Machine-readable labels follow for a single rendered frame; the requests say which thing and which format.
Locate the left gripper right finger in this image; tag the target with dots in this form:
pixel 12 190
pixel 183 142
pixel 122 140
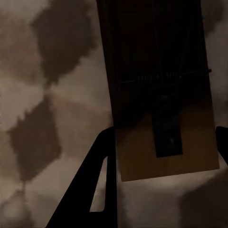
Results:
pixel 222 141

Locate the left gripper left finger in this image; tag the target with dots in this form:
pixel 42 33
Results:
pixel 74 209

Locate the mousetrap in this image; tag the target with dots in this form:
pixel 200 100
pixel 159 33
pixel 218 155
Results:
pixel 158 79

